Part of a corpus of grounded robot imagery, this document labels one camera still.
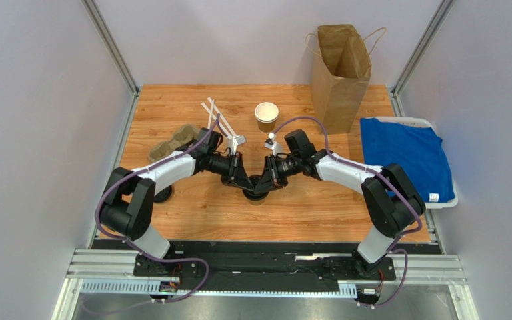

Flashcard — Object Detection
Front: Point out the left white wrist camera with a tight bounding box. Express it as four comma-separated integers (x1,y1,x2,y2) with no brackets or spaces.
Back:
227,135,246,155

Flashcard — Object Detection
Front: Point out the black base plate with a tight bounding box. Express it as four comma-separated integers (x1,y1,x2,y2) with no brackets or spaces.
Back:
91,239,399,294

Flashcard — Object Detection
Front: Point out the white plastic basket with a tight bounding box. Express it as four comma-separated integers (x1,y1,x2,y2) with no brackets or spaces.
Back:
373,116,459,209

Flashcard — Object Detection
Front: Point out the aluminium rail frame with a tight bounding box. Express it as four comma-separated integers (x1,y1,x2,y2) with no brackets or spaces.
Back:
53,240,478,319

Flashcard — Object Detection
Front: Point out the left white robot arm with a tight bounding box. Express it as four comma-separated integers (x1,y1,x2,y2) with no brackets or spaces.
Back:
95,128,254,272

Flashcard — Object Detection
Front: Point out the blue cloth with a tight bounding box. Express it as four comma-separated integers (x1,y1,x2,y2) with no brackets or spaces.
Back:
359,117,458,209

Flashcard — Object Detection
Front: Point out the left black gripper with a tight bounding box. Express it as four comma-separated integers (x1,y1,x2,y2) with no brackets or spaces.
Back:
207,153,253,193

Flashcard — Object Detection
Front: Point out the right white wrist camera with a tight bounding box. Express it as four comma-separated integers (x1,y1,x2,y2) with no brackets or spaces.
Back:
265,133,283,156

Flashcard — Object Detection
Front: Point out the black coffee cup lid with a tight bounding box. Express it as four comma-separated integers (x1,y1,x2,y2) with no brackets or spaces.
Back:
242,175,271,201

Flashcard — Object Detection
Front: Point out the brown paper bag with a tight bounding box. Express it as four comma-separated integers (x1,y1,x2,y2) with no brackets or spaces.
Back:
305,24,387,135

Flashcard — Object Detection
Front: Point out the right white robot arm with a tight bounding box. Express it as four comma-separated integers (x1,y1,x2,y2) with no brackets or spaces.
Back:
246,129,426,278

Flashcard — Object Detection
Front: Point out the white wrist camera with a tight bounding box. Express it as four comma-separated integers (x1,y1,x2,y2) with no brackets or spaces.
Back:
227,135,246,155
265,133,283,156

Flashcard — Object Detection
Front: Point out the kraft paper cup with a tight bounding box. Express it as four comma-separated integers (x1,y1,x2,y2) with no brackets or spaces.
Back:
254,102,279,133
248,199,265,206

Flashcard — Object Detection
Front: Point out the cardboard cup carrier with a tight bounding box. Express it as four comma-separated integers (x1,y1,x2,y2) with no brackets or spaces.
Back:
148,124,201,163

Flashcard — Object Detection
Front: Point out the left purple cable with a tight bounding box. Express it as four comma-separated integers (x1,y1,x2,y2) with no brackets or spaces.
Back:
93,113,221,305

